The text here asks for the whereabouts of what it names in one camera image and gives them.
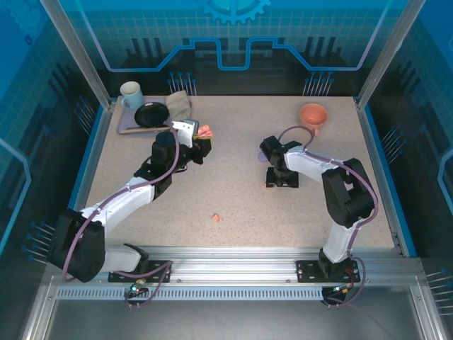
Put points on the purple earbud charging case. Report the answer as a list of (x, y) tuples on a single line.
[(261, 156)]

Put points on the pink speckled ceramic mug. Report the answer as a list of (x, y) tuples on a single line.
[(313, 115)]

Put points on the beige folded cloth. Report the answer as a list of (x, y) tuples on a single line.
[(179, 106)]

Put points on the black round plate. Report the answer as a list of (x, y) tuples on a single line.
[(151, 115)]

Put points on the light blue mug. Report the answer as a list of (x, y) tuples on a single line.
[(132, 97)]

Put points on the small connector with LED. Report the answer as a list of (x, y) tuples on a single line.
[(136, 288), (341, 289)]

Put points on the aluminium side rail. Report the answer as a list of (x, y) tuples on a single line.
[(380, 166), (92, 170)]

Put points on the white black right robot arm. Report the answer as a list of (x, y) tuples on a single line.
[(308, 163)]

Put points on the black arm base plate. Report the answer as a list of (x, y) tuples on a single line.
[(118, 278), (308, 272)]

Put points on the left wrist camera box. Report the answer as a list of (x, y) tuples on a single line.
[(184, 131)]

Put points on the lavender serving tray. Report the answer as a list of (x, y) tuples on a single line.
[(124, 120)]

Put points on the aluminium frame post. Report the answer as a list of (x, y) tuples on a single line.
[(76, 53), (389, 53)]

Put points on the grey metal lower shelf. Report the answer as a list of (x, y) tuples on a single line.
[(226, 322)]

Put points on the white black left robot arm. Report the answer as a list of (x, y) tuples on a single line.
[(117, 205)]

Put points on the aluminium front mounting rail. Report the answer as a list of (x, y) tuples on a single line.
[(230, 269)]

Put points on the pink earbud charging case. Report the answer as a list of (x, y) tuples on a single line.
[(205, 131)]

